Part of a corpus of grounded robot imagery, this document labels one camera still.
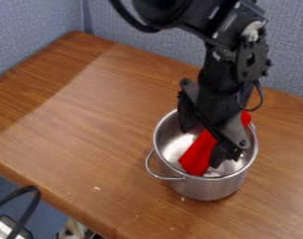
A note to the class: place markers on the stainless steel pot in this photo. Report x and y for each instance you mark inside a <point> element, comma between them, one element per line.
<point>215,183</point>

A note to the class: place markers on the red rectangular block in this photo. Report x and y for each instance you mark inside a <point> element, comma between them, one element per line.
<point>198,157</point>

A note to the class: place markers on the white object under table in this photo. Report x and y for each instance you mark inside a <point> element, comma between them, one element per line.
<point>75,230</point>

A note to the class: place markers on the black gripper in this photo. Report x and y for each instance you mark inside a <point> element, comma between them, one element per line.
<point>208,103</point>

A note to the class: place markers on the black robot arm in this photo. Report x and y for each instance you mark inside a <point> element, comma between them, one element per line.
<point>231,28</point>

